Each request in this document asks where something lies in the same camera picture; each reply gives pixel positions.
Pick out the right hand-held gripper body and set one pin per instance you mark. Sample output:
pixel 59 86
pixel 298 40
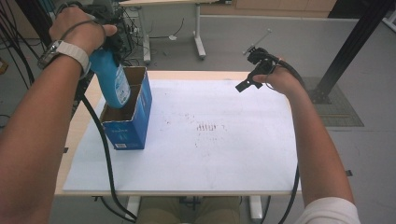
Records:
pixel 261 59

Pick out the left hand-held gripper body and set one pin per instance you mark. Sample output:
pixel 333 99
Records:
pixel 107 15

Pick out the blue plastic bottle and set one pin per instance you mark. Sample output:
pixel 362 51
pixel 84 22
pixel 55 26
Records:
pixel 110 81

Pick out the blue cardboard box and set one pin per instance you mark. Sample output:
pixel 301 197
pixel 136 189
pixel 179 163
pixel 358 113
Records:
pixel 130 130

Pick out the person's right hand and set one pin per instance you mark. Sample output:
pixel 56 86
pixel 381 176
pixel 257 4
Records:
pixel 283 81

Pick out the person's left hand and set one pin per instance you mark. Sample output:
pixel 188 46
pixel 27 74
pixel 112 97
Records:
pixel 81 29

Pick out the wooden cabinet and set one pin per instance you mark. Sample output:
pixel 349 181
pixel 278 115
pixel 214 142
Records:
pixel 267 7

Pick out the background desk with white legs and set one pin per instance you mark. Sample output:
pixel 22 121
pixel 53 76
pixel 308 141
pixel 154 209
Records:
pixel 199 37

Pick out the grey floor mat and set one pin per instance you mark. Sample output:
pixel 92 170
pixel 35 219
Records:
pixel 345 109

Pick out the black metal stand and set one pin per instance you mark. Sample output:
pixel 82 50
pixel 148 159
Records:
pixel 351 46

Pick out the white table leg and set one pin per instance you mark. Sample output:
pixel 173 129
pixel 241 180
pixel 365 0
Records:
pixel 256 208
pixel 133 207

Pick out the white shirt sleeve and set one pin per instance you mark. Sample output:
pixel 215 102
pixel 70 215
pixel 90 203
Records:
pixel 330 213

